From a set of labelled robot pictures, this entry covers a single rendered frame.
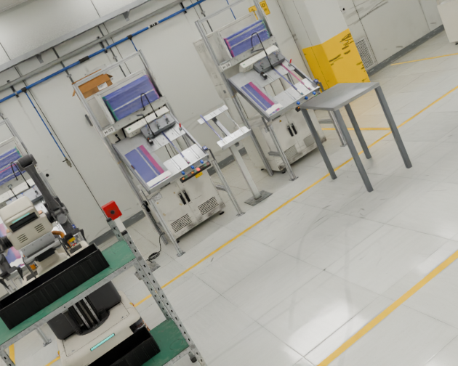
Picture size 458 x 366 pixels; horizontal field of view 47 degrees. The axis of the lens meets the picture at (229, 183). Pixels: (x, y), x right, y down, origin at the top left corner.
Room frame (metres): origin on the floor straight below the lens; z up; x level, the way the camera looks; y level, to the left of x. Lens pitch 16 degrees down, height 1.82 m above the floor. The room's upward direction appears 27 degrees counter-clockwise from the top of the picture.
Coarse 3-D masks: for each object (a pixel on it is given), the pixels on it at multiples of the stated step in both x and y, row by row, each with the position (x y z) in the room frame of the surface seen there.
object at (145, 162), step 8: (144, 144) 5.22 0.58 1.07; (128, 152) 5.17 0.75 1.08; (136, 152) 5.16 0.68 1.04; (144, 152) 5.14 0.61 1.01; (152, 152) 5.13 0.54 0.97; (136, 160) 5.08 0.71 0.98; (144, 160) 5.07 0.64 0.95; (152, 160) 5.05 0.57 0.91; (160, 160) 5.04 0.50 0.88; (136, 168) 5.01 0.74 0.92; (144, 168) 4.99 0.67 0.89; (152, 168) 4.98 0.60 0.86; (160, 168) 4.97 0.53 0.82; (144, 176) 4.92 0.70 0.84; (152, 176) 4.91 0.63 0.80; (160, 176) 4.90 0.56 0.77; (168, 176) 4.88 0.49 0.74; (152, 184) 4.84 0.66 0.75
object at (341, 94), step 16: (320, 96) 4.67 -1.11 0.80; (336, 96) 4.37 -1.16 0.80; (352, 96) 4.11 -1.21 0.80; (384, 96) 4.12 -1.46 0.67; (304, 112) 4.70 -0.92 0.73; (336, 112) 4.05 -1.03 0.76; (352, 112) 4.77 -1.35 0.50; (384, 112) 4.14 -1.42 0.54; (320, 144) 4.70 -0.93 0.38; (352, 144) 4.05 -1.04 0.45; (400, 144) 4.12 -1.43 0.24; (336, 176) 4.70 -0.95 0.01
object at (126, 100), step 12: (132, 84) 5.37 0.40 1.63; (144, 84) 5.41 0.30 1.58; (108, 96) 5.29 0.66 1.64; (120, 96) 5.32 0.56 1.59; (132, 96) 5.36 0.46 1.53; (144, 96) 5.39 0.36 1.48; (156, 96) 5.42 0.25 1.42; (108, 108) 5.36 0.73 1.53; (120, 108) 5.30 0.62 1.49; (132, 108) 5.33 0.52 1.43
